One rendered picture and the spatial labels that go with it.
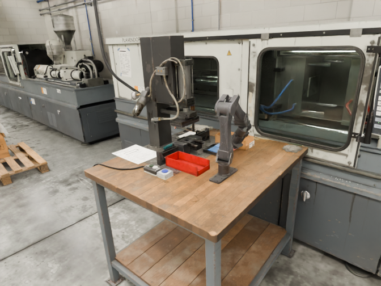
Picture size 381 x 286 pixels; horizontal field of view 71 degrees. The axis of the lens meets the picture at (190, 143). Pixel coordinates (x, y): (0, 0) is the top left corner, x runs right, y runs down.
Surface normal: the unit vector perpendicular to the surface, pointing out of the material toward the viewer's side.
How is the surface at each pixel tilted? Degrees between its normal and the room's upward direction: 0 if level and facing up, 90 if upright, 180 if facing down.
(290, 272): 0
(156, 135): 90
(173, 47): 90
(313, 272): 0
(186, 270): 0
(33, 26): 90
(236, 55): 90
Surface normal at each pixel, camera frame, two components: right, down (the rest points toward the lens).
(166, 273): -0.04, -0.93
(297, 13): -0.68, 0.29
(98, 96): 0.73, 0.22
